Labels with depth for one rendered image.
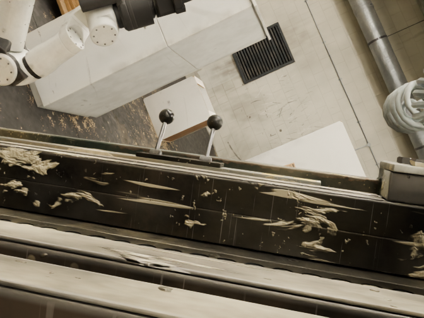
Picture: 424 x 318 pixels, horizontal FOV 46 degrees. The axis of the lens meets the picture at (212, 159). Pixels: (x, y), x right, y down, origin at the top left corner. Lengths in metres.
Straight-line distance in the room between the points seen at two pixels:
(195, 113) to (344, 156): 2.16
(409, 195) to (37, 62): 0.98
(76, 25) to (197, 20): 2.26
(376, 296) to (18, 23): 1.19
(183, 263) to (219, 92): 9.27
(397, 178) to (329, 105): 8.69
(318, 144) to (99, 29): 3.71
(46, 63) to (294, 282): 1.15
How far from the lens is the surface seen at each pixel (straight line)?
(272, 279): 0.16
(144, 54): 3.55
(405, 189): 0.51
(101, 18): 1.20
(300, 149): 4.73
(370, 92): 9.25
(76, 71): 3.74
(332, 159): 4.73
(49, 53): 1.27
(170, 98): 6.24
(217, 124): 1.16
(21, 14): 1.29
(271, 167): 1.32
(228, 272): 0.16
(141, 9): 1.21
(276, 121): 9.20
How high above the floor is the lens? 1.74
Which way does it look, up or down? 11 degrees down
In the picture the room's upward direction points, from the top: 67 degrees clockwise
